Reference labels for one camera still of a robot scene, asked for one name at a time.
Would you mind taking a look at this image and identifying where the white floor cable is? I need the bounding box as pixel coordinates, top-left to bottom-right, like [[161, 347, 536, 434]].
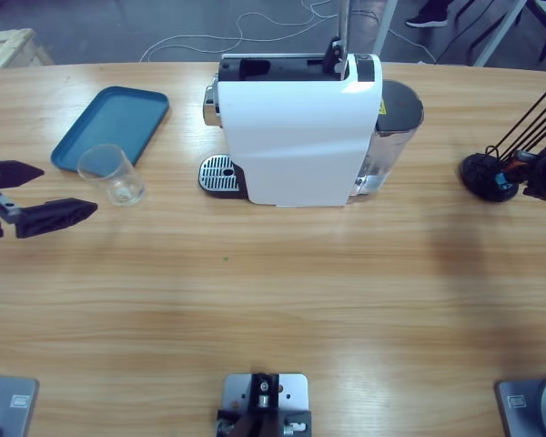
[[138, 0, 438, 65]]

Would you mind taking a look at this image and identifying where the white capsule coffee machine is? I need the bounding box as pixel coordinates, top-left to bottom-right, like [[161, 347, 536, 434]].
[[197, 53, 383, 208]]

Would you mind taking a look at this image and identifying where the black sneaker white sole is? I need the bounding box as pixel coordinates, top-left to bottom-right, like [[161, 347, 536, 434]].
[[404, 9, 450, 28]]

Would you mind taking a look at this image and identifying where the black capsule holder with rods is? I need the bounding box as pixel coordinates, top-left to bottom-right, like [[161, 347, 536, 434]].
[[459, 75, 546, 202]]

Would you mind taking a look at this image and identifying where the chrome coffee machine lever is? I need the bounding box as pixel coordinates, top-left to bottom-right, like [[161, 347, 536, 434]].
[[322, 0, 351, 76]]

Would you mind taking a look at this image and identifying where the wooden crate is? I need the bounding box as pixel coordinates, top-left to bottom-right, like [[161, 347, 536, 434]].
[[0, 27, 56, 72]]

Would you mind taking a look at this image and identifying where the metal bracket with dark post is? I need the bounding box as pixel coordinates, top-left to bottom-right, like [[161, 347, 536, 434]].
[[216, 371, 313, 437]]

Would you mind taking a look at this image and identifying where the blue rectangular tray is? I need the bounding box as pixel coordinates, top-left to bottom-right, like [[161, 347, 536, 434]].
[[49, 86, 170, 173]]

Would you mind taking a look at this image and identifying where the clear drinking glass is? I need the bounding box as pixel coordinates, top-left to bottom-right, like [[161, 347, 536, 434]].
[[76, 143, 146, 207]]

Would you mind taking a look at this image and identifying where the white table leg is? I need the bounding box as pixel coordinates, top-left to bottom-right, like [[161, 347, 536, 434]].
[[370, 0, 399, 58]]

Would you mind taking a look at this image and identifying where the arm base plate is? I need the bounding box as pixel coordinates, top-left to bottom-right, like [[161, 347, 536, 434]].
[[0, 372, 40, 437], [495, 375, 546, 437]]

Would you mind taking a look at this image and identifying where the clear water tank black lid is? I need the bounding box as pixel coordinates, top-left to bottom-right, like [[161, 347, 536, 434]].
[[354, 79, 425, 197]]

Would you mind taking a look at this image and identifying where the white slanted frame leg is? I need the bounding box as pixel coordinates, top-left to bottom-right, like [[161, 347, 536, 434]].
[[472, 0, 529, 67]]

